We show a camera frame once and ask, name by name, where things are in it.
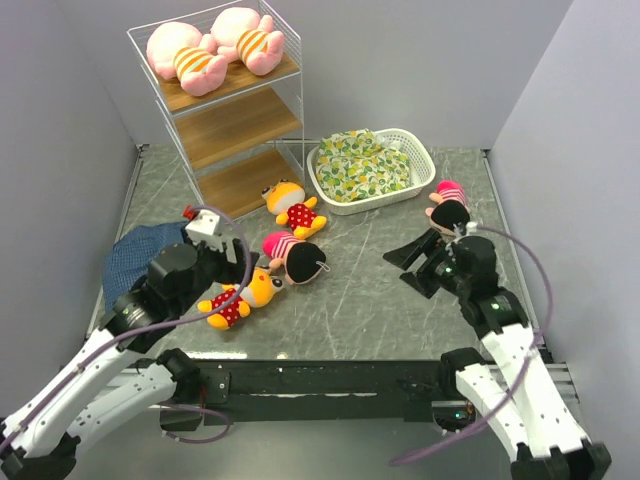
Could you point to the pink plush pig striped shirt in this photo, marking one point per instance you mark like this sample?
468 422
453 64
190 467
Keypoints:
177 50

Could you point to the white plastic basket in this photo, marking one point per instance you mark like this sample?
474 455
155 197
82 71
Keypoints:
422 171

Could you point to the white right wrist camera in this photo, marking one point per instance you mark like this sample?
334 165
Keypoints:
460 231

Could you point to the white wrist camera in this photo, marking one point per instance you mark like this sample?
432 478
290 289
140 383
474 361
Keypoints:
202 226
460 231

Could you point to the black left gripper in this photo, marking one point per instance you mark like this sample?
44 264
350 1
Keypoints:
231 271

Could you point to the black-haired doll pink striped dress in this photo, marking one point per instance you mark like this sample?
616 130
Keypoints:
301 260

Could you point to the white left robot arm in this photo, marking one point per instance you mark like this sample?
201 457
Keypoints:
43 439

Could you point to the lemon print cloth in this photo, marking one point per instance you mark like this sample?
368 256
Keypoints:
359 164

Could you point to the white wire wooden shelf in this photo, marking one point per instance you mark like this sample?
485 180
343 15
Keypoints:
231 139

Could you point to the yellow plush near shelf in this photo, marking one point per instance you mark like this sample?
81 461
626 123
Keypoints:
287 201

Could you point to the blue checked cloth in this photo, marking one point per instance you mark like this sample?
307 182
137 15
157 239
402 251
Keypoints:
129 257

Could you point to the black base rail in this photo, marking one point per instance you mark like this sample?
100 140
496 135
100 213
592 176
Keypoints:
296 390

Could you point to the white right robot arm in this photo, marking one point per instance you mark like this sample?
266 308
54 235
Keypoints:
526 412

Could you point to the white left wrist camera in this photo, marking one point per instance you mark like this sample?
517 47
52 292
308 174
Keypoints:
202 226

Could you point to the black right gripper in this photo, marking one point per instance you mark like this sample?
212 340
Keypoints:
405 254

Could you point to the yellow plush red dotted dress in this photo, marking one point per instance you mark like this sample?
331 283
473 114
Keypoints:
234 304

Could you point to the black-haired doll by basket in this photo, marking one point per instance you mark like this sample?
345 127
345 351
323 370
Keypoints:
450 208

